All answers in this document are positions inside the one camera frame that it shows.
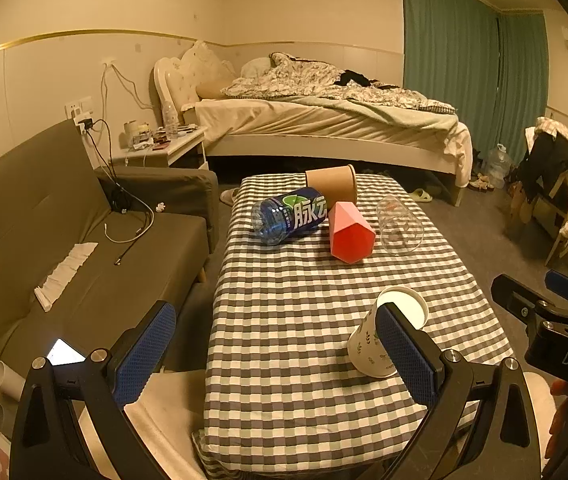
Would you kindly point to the wall power outlet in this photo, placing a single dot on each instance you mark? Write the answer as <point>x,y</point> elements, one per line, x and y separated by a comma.
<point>79,110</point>

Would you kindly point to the floral quilt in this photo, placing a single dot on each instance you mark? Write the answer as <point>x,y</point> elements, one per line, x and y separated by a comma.
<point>304,82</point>

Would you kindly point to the folded white tissue paper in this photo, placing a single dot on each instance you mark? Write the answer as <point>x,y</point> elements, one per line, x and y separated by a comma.
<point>66,275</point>

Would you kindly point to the white leaf-print paper cup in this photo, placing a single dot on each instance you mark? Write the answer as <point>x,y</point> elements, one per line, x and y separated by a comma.
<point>366,347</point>

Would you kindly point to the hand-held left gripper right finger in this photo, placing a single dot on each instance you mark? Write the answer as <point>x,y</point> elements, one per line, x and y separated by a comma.
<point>406,357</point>

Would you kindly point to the round white container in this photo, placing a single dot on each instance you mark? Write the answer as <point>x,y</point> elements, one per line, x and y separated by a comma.
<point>136,132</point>

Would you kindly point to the person's right hand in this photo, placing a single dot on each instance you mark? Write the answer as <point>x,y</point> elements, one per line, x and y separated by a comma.
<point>561,422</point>

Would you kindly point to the checkered tablecloth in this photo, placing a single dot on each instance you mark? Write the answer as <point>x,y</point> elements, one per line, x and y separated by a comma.
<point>304,310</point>

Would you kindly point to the brown paper cup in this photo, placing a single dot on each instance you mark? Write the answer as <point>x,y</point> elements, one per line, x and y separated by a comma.
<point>331,184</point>

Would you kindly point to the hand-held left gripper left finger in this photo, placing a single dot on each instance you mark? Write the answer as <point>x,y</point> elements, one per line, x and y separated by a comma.
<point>142,360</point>

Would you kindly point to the chair draped with clothes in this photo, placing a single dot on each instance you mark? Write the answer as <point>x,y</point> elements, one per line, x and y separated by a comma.
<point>554,155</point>

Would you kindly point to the lit smartphone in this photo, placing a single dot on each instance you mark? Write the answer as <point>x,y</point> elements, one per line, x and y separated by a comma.
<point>63,353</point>

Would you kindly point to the wooden chair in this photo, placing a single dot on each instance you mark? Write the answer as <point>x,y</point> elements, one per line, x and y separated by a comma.
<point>566,220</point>

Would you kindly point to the white bed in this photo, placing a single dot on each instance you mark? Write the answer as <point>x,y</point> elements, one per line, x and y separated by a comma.
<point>324,125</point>

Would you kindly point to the pink faceted cup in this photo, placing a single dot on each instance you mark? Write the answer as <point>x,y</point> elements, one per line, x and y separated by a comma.
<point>351,235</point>

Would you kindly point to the blue plastic bottle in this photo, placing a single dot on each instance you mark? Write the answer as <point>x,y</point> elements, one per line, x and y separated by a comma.
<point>289,217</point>

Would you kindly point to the pair of shoes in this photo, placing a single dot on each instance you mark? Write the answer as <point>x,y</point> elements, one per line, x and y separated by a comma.
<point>481,182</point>

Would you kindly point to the green slipper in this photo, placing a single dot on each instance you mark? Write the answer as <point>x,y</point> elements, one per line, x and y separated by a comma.
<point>421,194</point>

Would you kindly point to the black garment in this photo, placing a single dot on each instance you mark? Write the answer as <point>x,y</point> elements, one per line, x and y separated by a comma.
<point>354,78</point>

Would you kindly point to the clear plastic cup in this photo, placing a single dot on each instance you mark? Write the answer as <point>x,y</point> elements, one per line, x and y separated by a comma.
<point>399,225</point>

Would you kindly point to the large water jug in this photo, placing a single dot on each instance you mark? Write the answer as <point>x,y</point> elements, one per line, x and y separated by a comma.
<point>496,167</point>

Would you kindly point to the white nightstand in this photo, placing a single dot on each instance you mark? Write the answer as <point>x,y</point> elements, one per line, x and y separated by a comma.
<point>173,147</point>

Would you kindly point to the narrow green curtain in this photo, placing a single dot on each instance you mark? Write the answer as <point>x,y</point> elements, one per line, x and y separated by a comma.
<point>521,80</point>

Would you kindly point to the pink slipper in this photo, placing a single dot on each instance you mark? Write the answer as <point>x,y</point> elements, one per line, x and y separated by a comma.
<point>229,195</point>

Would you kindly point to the grey sofa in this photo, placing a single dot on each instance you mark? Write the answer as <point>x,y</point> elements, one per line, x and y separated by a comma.
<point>23,220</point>

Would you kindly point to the plain white cup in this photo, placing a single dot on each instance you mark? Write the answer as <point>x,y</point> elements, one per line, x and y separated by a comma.
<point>3,380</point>

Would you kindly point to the clear water bottle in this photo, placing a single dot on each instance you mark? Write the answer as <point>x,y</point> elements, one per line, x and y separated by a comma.
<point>169,121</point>

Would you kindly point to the wide green curtain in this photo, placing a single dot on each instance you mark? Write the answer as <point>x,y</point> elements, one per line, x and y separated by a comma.
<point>446,40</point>

